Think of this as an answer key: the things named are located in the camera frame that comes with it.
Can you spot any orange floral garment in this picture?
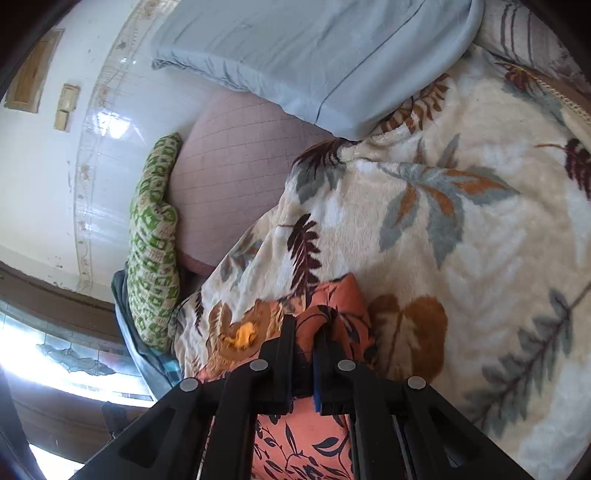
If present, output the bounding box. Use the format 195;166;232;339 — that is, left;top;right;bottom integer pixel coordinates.
198;274;377;479

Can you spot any blue grey striped cloth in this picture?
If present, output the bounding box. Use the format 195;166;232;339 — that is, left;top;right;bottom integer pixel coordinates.
111;270;182;399

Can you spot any green checkered pillow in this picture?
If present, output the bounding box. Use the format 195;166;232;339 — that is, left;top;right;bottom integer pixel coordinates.
126;133;182;351

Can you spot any cream leaf-print fleece blanket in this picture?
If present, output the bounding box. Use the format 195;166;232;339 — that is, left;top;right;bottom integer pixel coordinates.
172;46;590;479

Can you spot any light blue pillow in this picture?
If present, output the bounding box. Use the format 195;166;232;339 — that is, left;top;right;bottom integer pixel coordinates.
152;1;484;140

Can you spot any striped beige bedsheet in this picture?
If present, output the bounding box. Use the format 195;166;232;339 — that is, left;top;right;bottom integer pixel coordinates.
475;1;590;125

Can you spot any window with brown frame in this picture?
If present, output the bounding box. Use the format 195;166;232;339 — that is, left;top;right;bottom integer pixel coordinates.
1;264;154;479

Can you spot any beige wall switch plate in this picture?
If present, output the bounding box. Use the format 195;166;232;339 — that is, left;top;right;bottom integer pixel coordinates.
53;84;80;132

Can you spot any wooden wall niche frame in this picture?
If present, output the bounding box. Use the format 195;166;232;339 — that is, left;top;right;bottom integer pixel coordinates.
4;29;64;114

